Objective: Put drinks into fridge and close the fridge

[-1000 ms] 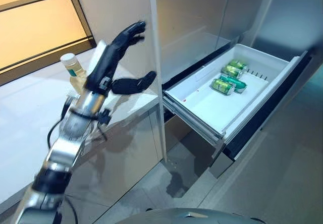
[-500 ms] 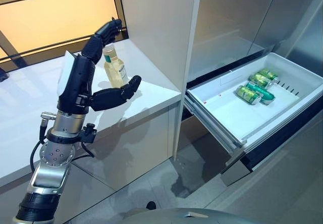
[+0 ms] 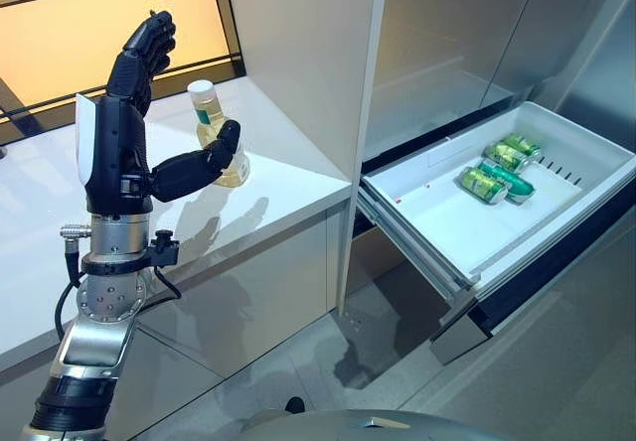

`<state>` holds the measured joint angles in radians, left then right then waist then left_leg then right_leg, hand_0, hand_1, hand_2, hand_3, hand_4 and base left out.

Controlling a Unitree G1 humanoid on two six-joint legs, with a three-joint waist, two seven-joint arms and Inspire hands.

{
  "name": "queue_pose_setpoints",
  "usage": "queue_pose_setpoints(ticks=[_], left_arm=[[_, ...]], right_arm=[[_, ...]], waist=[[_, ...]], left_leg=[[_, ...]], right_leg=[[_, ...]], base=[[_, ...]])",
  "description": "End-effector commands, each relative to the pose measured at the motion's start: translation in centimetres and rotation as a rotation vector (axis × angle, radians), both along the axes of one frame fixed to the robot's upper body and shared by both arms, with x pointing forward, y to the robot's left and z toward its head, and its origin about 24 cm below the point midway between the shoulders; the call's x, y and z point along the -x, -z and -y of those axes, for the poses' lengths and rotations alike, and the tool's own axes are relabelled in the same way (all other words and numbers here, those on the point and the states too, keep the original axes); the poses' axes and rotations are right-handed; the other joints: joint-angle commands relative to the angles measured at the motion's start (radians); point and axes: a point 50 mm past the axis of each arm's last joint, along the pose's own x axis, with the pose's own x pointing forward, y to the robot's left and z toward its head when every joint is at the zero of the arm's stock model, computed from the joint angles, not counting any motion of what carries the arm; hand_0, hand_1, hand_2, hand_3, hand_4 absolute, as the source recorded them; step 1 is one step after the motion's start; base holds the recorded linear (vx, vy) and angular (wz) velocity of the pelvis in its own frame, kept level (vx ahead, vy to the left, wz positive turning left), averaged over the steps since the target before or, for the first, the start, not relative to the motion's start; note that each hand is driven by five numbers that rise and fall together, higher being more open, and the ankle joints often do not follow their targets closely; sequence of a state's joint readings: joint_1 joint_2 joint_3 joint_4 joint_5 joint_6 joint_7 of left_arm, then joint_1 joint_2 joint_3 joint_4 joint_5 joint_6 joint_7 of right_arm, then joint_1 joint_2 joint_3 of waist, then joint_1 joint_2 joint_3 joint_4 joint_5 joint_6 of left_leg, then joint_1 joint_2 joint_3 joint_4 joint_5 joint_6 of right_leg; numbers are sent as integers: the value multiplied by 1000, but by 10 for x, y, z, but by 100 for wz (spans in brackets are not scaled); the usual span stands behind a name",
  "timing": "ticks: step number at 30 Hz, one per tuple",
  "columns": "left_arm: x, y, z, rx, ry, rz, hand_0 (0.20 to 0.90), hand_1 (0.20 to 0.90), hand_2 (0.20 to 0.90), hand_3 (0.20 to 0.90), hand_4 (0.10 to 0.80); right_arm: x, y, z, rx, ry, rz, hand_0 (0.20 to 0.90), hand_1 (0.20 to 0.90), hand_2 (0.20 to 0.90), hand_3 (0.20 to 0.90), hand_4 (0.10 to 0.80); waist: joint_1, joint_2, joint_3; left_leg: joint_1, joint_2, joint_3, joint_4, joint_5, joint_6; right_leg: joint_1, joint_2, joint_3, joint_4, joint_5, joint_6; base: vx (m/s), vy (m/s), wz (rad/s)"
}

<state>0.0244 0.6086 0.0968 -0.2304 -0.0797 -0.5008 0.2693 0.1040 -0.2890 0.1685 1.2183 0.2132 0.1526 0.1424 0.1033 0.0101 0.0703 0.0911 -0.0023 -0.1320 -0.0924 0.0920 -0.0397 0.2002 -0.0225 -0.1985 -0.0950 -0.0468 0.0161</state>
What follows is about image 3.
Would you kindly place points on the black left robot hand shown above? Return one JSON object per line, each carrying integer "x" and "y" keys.
{"x": 114, "y": 153}

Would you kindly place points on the yellow drink bottle white cap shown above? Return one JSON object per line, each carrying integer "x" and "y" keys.
{"x": 208, "y": 118}

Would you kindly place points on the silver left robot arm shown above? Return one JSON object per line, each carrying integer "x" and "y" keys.
{"x": 94, "y": 341}

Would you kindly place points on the white fridge drawer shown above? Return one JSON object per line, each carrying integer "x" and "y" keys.
{"x": 447, "y": 222}

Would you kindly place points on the stainless steel fridge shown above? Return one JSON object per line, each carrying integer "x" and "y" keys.
{"x": 447, "y": 29}

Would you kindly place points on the black framed backlit window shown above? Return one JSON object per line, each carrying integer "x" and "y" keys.
{"x": 89, "y": 39}

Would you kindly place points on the white counter cabinet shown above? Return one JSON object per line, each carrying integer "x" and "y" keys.
{"x": 278, "y": 262}

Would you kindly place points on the white tall cabinet panel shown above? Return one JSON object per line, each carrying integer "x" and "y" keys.
{"x": 298, "y": 53}

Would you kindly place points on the grey robot torso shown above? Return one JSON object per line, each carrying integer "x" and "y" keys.
{"x": 367, "y": 426}

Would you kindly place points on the teal green soda can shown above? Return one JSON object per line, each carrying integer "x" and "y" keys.
{"x": 509, "y": 183}

